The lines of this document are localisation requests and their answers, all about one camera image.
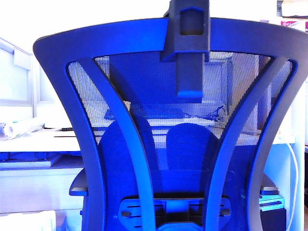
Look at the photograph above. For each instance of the white drawer cabinet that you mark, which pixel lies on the white drawer cabinet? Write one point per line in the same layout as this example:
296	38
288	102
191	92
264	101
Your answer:
36	187

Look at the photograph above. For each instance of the pink printed box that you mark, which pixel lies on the pink printed box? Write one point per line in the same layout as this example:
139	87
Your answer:
287	24

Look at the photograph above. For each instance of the black mesh office chair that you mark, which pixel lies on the black mesh office chair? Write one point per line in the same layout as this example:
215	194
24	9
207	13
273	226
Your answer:
72	53

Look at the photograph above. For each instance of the flat light wooden board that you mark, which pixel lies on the flat light wooden board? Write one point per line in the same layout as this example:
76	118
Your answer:
67	134

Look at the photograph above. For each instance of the black box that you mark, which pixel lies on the black box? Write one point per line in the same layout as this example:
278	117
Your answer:
274	221

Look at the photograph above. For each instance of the white rear partition panel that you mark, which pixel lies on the white rear partition panel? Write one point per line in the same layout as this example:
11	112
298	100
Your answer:
48	91

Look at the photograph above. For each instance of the white side partition panel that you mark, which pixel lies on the white side partition panel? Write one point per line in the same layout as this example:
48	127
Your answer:
14	79

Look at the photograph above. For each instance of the under-desk keyboard tray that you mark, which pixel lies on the under-desk keyboard tray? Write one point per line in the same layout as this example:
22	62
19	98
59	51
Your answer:
26	161

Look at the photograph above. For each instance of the cyan cardboard box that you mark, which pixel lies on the cyan cardboard box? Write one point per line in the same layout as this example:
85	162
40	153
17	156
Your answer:
274	199

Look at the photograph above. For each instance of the white closed laptop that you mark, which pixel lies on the white closed laptop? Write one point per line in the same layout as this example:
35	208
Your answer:
57	125

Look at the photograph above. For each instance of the white desk side panel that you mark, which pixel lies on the white desk side panel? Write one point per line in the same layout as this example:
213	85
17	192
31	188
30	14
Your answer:
301	120

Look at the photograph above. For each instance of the white foam block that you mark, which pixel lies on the white foam block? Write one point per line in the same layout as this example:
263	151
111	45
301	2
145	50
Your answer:
24	221

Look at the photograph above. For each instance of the rolled white plastic sheet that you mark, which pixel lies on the rolled white plastic sheet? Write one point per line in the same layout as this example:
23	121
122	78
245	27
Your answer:
14	128

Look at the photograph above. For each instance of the brown cardboard box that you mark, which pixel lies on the brown cardboard box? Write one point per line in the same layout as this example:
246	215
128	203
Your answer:
292	7

